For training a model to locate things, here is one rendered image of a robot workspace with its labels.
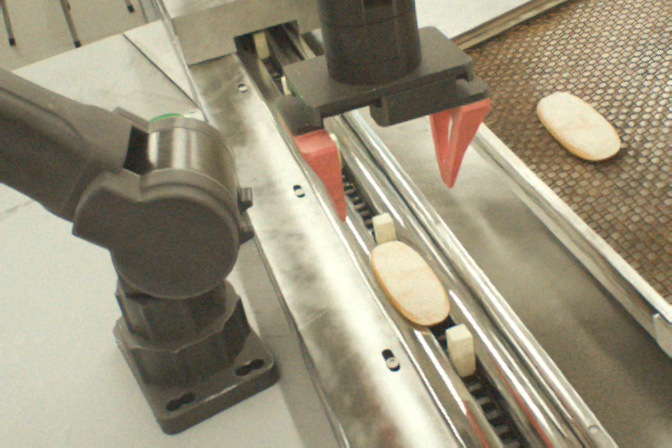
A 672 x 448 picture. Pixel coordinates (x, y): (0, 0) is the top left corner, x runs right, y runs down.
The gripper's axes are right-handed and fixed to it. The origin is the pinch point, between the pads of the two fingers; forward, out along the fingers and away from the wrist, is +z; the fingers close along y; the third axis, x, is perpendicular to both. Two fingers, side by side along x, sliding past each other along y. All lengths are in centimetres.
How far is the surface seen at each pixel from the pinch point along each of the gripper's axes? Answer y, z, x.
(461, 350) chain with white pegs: 0.2, 6.7, -9.1
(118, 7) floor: -13, 94, 331
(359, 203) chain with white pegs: 0.6, 9.2, 13.4
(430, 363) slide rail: -1.6, 7.8, -8.2
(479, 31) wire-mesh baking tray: 16.8, 2.1, 23.9
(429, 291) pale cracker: 0.6, 6.8, -2.8
